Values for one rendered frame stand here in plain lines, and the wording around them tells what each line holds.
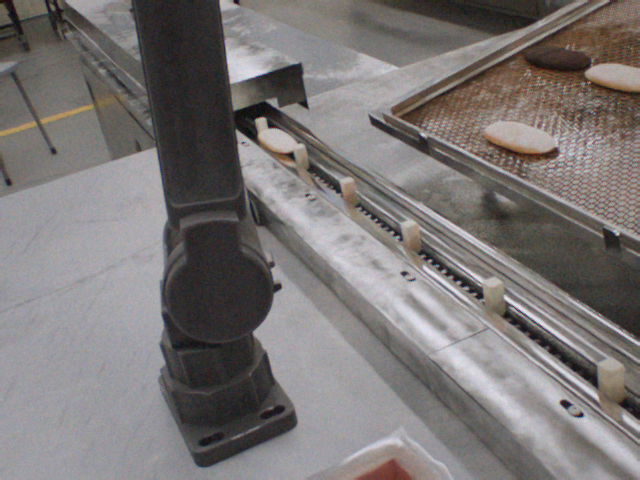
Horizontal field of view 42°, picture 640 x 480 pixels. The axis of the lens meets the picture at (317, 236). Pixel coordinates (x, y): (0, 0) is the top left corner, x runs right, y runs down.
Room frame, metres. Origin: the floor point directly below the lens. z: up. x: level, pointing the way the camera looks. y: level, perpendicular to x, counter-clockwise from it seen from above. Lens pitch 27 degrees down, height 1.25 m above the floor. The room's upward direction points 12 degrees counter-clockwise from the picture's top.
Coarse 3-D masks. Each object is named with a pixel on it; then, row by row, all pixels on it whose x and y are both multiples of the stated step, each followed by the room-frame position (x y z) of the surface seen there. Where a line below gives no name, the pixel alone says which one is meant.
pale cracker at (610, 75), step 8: (608, 64) 0.87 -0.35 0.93; (616, 64) 0.86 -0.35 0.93; (592, 72) 0.87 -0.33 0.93; (600, 72) 0.85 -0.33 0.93; (608, 72) 0.85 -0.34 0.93; (616, 72) 0.84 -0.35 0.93; (624, 72) 0.83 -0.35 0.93; (632, 72) 0.83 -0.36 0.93; (592, 80) 0.86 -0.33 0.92; (600, 80) 0.85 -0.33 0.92; (608, 80) 0.84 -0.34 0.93; (616, 80) 0.83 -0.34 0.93; (624, 80) 0.82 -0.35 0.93; (632, 80) 0.81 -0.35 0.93; (616, 88) 0.82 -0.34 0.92; (624, 88) 0.81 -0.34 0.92; (632, 88) 0.80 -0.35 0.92
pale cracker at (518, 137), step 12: (492, 132) 0.82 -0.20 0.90; (504, 132) 0.80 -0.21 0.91; (516, 132) 0.79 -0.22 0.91; (528, 132) 0.79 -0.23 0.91; (540, 132) 0.78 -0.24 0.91; (504, 144) 0.79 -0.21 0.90; (516, 144) 0.77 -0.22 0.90; (528, 144) 0.76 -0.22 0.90; (540, 144) 0.76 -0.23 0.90; (552, 144) 0.75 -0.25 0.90
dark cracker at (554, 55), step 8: (536, 48) 0.98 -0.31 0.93; (544, 48) 0.97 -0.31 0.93; (552, 48) 0.96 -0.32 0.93; (560, 48) 0.95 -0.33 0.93; (528, 56) 0.97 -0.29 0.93; (536, 56) 0.96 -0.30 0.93; (544, 56) 0.95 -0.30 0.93; (552, 56) 0.94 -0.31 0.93; (560, 56) 0.93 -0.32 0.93; (568, 56) 0.92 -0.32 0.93; (576, 56) 0.92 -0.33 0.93; (584, 56) 0.91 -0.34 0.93; (536, 64) 0.95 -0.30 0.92; (544, 64) 0.94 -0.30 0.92; (552, 64) 0.93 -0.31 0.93; (560, 64) 0.92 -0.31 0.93; (568, 64) 0.91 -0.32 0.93; (576, 64) 0.90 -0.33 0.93; (584, 64) 0.90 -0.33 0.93
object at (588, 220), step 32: (608, 0) 1.06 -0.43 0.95; (544, 32) 1.03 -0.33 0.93; (480, 64) 1.00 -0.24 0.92; (512, 64) 0.98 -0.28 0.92; (416, 96) 0.97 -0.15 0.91; (448, 96) 0.96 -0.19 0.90; (512, 96) 0.90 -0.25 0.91; (544, 96) 0.87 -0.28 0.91; (416, 128) 0.90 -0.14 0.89; (480, 128) 0.85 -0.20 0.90; (608, 128) 0.76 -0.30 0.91; (480, 160) 0.76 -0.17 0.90; (512, 160) 0.76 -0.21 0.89; (544, 160) 0.74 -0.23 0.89; (576, 160) 0.72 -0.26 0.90; (608, 160) 0.70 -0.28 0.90; (544, 192) 0.66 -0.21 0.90; (608, 192) 0.65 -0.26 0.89; (608, 224) 0.59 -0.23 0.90
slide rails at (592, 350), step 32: (288, 160) 0.99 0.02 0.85; (320, 160) 0.97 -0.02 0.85; (416, 256) 0.69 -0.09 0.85; (448, 256) 0.67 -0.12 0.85; (448, 288) 0.62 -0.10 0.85; (512, 288) 0.60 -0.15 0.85; (544, 320) 0.55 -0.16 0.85; (544, 352) 0.51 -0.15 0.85; (576, 352) 0.50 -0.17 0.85; (608, 352) 0.49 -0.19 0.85; (576, 384) 0.46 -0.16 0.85; (608, 416) 0.43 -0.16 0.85
